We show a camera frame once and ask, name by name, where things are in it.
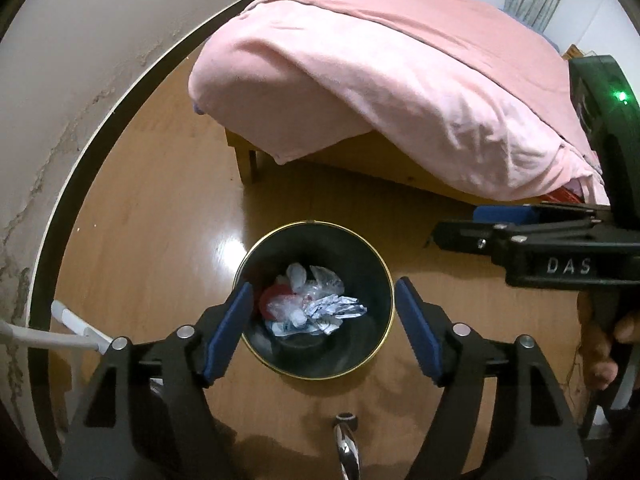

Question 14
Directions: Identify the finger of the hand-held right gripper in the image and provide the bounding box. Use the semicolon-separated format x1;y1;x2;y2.
472;203;609;227
431;217;617;262

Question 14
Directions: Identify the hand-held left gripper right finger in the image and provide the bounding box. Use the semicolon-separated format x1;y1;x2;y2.
394;276;588;480

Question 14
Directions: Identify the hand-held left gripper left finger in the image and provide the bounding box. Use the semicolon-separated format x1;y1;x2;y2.
60;281;255;480

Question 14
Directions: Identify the black bin with gold rim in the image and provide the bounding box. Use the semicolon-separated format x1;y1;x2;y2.
234;220;396;380

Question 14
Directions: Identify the clear plastic wrap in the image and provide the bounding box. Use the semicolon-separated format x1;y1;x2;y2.
270;264;347;331

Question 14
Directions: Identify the person's right hand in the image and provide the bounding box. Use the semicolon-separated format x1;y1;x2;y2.
576;290;640;391

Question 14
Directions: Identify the red cloth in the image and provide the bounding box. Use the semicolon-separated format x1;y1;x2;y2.
550;187;591;206

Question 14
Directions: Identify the chrome metal lever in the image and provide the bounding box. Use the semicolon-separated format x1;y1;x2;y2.
332;412;362;480

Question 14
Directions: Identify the bed with pink blanket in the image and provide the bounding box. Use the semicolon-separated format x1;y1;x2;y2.
189;0;612;206

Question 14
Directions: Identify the wooden bed frame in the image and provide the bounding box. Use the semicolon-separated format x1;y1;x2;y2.
224;127;526;206

